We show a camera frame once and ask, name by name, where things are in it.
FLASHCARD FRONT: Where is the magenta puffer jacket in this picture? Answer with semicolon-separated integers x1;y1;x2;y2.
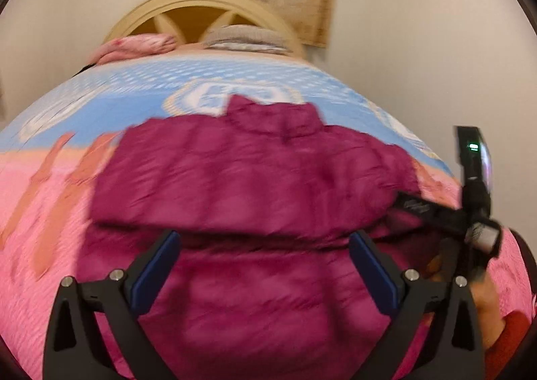
77;95;420;379

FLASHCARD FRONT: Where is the person's right hand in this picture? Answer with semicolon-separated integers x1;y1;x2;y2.
425;255;509;351

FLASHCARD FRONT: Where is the pink and blue bedspread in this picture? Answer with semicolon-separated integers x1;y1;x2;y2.
0;43;537;380

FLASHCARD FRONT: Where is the folded pink floral blanket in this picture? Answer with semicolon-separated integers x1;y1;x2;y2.
88;34;178;65

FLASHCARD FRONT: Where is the striped grey pillow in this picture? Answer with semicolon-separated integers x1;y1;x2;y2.
202;25;291;54

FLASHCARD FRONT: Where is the cream wooden headboard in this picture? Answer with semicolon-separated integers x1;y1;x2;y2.
105;0;306;59

